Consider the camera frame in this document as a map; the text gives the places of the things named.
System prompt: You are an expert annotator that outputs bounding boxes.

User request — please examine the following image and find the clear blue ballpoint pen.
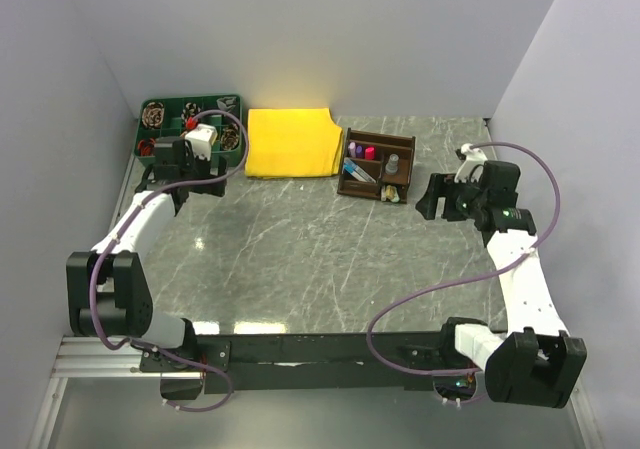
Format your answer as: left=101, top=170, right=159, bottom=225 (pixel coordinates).
left=343, top=158, right=377, bottom=183

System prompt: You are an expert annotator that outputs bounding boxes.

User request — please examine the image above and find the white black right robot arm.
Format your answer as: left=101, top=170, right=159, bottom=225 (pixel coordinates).
left=416, top=161, right=587, bottom=408

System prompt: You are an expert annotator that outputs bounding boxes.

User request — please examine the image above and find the blue capped marker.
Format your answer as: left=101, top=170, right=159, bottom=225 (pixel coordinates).
left=343, top=165, right=376, bottom=183

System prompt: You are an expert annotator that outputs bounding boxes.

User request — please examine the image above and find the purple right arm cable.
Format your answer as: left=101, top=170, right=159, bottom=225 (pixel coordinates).
left=366, top=141, right=561, bottom=406

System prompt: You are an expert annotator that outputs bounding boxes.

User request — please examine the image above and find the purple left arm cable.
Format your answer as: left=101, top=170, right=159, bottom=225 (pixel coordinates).
left=88, top=109, right=249, bottom=414

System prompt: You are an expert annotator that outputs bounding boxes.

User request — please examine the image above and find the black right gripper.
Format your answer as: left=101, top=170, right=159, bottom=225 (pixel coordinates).
left=414, top=173, right=488, bottom=222

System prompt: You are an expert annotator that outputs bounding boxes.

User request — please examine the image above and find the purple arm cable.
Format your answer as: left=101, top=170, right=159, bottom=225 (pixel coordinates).
left=366, top=141, right=561, bottom=406
left=88, top=109, right=249, bottom=414

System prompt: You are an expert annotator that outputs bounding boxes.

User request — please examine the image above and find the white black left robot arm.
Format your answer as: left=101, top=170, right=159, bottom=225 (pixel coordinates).
left=66, top=137, right=228, bottom=371

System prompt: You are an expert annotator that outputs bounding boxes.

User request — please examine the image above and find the black patterned rolled tie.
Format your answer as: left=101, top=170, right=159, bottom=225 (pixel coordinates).
left=181, top=101, right=202, bottom=124

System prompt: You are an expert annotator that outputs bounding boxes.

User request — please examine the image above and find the red black rolled tie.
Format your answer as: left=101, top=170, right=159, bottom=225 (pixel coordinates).
left=137, top=138, right=155, bottom=157

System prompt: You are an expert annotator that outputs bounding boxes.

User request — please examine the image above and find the aluminium frame rail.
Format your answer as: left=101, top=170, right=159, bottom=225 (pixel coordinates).
left=49, top=153, right=166, bottom=381

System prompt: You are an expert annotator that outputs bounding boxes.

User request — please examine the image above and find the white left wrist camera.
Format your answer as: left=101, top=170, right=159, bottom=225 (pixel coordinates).
left=184, top=124, right=218, bottom=161

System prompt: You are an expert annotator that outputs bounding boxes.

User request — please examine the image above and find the grey rolled tie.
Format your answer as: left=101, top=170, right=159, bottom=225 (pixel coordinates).
left=216, top=95, right=241, bottom=117

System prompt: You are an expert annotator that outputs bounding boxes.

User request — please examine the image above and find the pink brown rolled tie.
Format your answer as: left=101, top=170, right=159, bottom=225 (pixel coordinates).
left=140, top=101, right=165, bottom=130

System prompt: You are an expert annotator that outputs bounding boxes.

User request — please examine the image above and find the brown wooden desk organizer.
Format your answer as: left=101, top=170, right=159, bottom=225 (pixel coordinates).
left=337, top=128, right=416, bottom=204

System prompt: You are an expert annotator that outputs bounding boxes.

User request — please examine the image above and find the yellow folded cloth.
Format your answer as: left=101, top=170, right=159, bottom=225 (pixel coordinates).
left=245, top=108, right=343, bottom=178

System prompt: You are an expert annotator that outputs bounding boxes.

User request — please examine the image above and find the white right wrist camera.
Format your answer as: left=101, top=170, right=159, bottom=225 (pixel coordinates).
left=454, top=143, right=487, bottom=183

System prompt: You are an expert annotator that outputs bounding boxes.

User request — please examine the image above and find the green compartment tray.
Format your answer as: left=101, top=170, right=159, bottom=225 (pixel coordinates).
left=133, top=94, right=246, bottom=167

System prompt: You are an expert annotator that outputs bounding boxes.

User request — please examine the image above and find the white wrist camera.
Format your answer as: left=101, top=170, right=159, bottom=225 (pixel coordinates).
left=454, top=143, right=487, bottom=183
left=184, top=124, right=218, bottom=161

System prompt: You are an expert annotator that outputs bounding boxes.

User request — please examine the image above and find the brown dotted rolled tie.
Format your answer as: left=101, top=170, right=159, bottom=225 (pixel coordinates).
left=220, top=124, right=240, bottom=151

